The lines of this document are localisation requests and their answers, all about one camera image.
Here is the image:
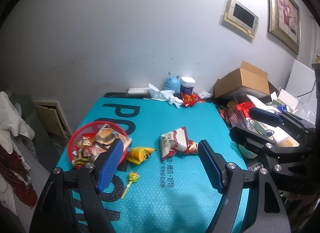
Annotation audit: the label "white quilted jacket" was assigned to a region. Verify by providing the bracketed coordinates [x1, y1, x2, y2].
[1, 91, 34, 215]

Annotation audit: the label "yellow snack packet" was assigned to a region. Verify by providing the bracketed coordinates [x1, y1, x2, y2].
[126, 147, 156, 165]

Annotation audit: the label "red candy wrapper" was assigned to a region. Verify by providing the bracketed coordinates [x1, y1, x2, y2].
[181, 93, 204, 107]

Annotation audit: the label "gold framed picture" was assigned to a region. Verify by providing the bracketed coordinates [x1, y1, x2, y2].
[268, 0, 301, 55]

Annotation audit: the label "open cardboard box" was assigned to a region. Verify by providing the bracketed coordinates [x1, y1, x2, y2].
[214, 61, 270, 99]

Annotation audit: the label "crumpled white tissue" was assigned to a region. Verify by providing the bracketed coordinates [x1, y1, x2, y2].
[149, 83, 183, 108]

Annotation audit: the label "wall access hatch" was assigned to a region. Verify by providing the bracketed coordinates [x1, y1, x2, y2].
[33, 100, 72, 138]

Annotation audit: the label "yellow green lollipop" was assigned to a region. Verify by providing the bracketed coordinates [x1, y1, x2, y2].
[121, 172, 140, 199]

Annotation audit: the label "brown seaweed roll snack bag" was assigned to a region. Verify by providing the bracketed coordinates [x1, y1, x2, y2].
[94, 124, 132, 150]

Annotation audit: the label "blue round humidifier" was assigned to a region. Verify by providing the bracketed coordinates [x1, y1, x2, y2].
[163, 72, 181, 94]

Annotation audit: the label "white flat box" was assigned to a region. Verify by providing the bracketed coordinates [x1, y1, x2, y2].
[127, 87, 149, 96]

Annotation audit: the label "white framed wall panel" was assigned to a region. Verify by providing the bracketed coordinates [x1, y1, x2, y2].
[222, 0, 259, 40]

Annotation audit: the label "red plaid garment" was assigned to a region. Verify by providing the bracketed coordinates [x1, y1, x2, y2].
[1, 146, 38, 208]

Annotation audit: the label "white board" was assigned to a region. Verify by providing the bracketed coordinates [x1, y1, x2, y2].
[285, 60, 317, 106]

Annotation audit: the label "small white tissue wad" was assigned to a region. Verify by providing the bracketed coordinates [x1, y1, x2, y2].
[198, 90, 213, 100]

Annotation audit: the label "red plastic basket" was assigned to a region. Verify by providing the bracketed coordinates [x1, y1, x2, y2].
[67, 121, 132, 169]

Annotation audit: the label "red spicy snack packet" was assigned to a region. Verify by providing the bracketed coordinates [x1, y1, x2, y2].
[185, 140, 198, 154]

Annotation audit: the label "teal bubble mailer mat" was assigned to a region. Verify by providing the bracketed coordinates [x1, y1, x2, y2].
[80, 97, 246, 232]

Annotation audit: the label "white red snack bag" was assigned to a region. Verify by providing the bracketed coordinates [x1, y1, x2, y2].
[160, 127, 189, 160]

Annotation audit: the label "white jar blue label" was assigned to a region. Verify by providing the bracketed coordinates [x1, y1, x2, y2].
[180, 76, 196, 95]

